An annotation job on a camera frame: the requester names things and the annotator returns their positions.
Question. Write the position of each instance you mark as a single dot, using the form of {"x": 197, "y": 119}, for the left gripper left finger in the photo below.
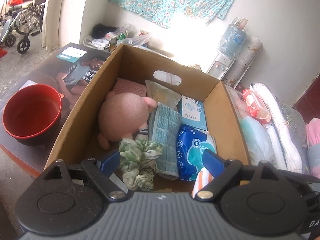
{"x": 98, "y": 172}

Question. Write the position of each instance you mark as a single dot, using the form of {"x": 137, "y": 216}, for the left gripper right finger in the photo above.
{"x": 226, "y": 175}

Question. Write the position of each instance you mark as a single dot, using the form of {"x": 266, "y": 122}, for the orange white striped towel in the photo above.
{"x": 204, "y": 177}

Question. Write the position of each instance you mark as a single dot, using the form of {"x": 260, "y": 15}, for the green floral scrunchie cloth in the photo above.
{"x": 138, "y": 162}

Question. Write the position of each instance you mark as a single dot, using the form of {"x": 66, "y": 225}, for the rolled white quilt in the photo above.
{"x": 291, "y": 155}

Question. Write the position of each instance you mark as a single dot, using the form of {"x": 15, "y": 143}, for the cardboard box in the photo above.
{"x": 78, "y": 138}

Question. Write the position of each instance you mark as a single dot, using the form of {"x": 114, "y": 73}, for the blue tissue pack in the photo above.
{"x": 190, "y": 146}

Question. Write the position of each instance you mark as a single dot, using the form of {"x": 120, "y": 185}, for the white plastic bag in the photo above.
{"x": 258, "y": 141}

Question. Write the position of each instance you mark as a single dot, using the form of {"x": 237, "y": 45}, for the pink floral pillow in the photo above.
{"x": 313, "y": 140}

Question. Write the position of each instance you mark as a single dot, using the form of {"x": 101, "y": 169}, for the pink plush pig toy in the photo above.
{"x": 123, "y": 116}

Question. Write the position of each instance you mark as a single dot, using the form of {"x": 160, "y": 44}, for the mask box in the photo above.
{"x": 192, "y": 113}

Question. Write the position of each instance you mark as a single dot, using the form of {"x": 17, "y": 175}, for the red wet wipes pack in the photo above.
{"x": 256, "y": 106}

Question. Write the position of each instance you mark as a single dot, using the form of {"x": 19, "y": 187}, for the teal checked cloth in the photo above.
{"x": 164, "y": 125}

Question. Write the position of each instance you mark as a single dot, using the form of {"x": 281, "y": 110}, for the pink knitted cloth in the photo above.
{"x": 127, "y": 86}

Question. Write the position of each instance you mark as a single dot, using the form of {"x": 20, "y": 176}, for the red bowl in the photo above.
{"x": 32, "y": 114}

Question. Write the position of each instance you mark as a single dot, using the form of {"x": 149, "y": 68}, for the clear plastic pouch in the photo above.
{"x": 162, "y": 94}

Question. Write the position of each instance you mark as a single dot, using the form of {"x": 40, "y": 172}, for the water dispenser bottle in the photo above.
{"x": 233, "y": 38}

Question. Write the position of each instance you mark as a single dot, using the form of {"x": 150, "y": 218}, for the rolled floral mat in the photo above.
{"x": 243, "y": 61}

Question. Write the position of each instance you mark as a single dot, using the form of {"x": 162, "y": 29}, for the wheelchair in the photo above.
{"x": 19, "y": 19}

